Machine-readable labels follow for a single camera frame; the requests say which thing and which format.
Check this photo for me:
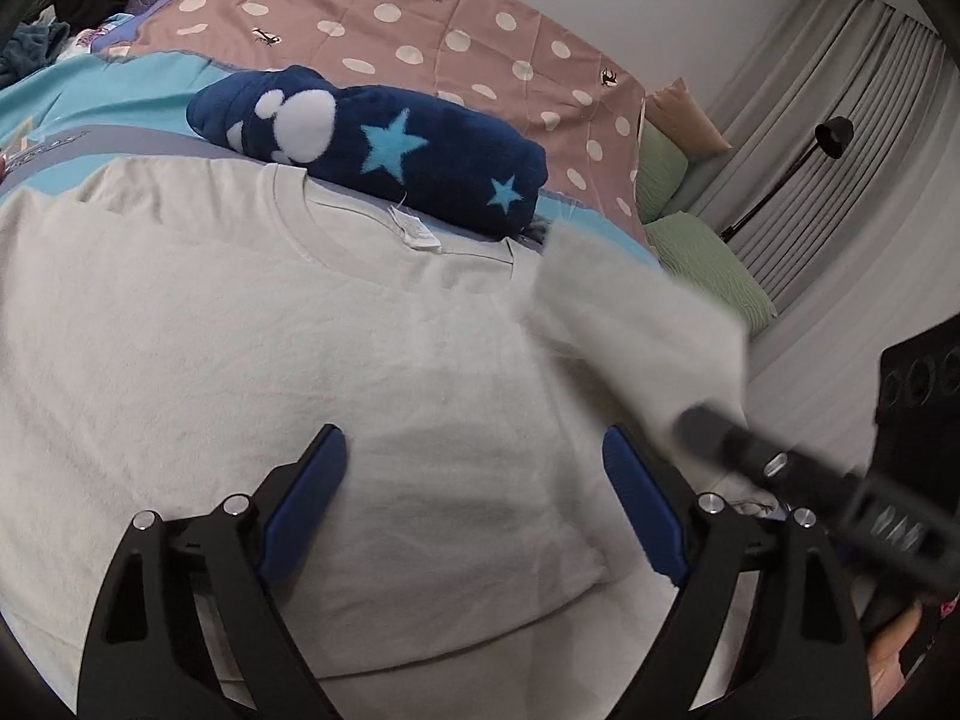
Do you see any grey curtain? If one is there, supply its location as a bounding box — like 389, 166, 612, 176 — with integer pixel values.
672, 0, 958, 468

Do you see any dark blue clothes pile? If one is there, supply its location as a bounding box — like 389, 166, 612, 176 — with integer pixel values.
0, 21, 70, 89

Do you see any green pillow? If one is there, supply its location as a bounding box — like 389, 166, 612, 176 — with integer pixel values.
635, 122, 688, 223
646, 213, 776, 337

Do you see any right hand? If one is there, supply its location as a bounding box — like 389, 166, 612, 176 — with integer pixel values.
867, 603, 923, 715

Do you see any light blue patterned blanket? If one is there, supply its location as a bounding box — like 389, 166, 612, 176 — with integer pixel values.
2, 54, 526, 277

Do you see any pink polka dot bedsheet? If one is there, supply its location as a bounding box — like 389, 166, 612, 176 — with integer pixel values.
114, 0, 644, 241

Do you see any green pillow front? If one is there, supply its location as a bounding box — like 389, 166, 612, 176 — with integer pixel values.
646, 213, 776, 337

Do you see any white t-shirt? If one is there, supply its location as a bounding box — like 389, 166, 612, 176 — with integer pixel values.
2, 158, 747, 718

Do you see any green pillow back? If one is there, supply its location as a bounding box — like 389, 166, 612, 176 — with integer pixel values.
635, 122, 688, 223

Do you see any navy star fleece blanket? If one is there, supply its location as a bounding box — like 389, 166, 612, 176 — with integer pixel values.
185, 65, 548, 239

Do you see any tan pillow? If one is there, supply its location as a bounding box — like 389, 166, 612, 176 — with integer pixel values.
646, 78, 732, 161

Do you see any black floor lamp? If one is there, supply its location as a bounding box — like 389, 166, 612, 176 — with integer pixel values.
721, 115, 854, 244

